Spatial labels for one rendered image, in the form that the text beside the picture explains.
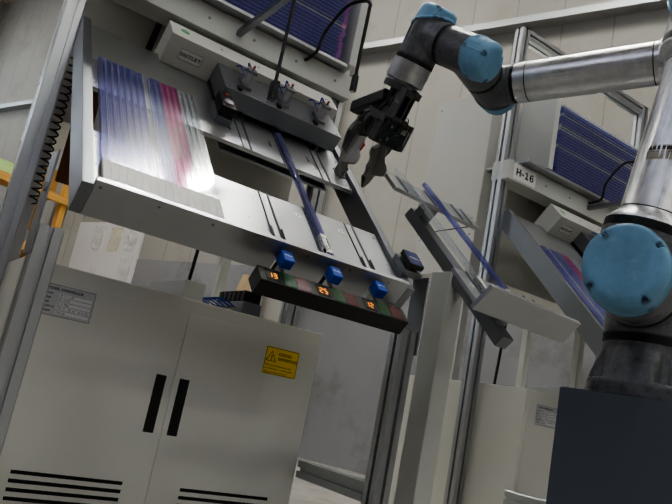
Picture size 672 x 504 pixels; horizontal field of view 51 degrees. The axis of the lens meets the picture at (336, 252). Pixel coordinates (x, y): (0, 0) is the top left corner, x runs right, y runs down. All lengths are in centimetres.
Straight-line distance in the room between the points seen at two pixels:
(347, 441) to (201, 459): 421
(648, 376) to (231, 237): 71
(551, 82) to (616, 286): 48
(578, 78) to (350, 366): 469
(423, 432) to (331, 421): 422
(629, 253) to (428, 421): 79
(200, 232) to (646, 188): 72
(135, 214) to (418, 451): 85
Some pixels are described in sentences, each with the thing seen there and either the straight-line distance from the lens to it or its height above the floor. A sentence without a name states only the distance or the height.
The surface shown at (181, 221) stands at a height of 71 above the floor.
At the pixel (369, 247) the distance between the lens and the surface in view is 154.
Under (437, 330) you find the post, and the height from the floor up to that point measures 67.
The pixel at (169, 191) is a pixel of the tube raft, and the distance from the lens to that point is 126.
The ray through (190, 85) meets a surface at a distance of 177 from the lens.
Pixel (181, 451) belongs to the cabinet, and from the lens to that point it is 158.
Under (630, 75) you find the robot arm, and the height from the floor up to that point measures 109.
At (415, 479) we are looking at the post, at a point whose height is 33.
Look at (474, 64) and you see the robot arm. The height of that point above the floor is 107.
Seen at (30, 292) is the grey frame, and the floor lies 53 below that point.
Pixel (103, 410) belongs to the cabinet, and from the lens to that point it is 151.
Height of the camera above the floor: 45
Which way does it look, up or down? 12 degrees up
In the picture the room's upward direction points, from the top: 11 degrees clockwise
